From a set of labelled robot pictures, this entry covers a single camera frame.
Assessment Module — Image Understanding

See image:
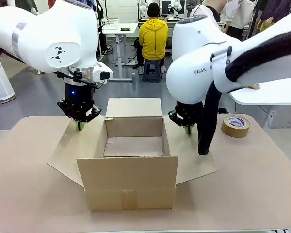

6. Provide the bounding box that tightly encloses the person in white shirt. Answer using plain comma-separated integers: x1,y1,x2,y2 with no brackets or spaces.
222,0,256,41

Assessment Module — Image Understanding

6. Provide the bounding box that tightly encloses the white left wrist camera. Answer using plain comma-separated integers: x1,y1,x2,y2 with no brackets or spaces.
94,62,114,85

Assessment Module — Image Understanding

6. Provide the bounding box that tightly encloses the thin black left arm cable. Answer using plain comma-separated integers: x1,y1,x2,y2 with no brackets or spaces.
54,71,105,89

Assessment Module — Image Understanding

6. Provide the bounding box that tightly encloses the dark computer monitor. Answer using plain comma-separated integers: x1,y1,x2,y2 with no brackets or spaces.
161,0,172,15

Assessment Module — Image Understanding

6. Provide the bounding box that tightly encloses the thick black cable bundle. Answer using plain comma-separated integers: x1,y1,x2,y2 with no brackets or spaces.
197,26,291,156

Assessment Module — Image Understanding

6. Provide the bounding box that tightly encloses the yellow green sheet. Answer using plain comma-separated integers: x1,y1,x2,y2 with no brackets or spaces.
257,20,275,32

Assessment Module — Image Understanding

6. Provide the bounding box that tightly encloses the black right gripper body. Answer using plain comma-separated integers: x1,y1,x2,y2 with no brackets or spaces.
175,101,205,122

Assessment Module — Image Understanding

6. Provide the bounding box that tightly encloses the grey plastic stool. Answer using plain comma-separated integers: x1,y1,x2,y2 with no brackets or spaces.
142,59,162,83

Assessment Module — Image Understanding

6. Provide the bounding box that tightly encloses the white side table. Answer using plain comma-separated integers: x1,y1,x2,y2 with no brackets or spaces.
228,77,291,130

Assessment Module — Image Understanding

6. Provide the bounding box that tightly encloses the brown packing tape roll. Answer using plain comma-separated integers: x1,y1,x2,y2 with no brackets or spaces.
221,115,251,138

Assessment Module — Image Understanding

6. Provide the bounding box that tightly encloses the white standing desk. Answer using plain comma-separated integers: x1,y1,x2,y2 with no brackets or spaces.
101,18,139,81

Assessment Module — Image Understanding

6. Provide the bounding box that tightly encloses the brown cardboard box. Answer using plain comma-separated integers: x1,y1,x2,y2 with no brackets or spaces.
47,97,219,212

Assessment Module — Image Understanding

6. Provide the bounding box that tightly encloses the person in yellow hoodie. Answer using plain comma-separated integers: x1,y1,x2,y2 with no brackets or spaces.
135,2,170,74

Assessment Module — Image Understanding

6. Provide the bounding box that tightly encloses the person in purple top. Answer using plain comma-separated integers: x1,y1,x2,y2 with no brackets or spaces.
256,0,291,32

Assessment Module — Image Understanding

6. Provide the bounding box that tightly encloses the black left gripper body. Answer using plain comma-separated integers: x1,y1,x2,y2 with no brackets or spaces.
64,82,96,120

